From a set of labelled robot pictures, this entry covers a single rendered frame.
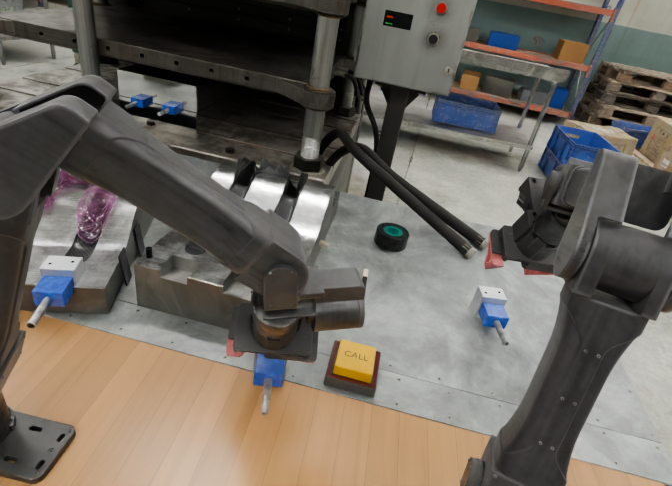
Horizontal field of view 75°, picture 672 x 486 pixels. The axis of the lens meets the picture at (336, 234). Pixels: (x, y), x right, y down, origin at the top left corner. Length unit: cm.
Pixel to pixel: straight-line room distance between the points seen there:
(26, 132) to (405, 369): 62
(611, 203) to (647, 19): 721
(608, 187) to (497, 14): 684
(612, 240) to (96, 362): 68
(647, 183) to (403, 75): 101
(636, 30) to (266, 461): 735
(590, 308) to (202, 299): 56
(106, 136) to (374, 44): 110
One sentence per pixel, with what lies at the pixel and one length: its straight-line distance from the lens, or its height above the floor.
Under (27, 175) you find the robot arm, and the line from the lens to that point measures 41.
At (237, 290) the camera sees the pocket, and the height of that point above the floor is 86.
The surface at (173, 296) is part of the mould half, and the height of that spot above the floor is 84.
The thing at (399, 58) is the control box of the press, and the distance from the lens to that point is 141.
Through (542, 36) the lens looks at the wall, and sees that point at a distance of 735.
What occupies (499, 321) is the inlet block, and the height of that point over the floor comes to 83.
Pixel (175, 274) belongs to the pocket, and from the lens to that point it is 80.
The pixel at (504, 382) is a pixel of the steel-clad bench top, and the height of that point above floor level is 80.
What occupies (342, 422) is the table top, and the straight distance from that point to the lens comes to 68.
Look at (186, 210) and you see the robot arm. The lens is 41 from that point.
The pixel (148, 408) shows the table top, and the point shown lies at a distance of 69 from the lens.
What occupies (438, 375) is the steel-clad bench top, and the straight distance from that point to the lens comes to 79.
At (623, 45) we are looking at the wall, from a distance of 759.
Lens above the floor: 135
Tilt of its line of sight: 31 degrees down
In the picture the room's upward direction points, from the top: 11 degrees clockwise
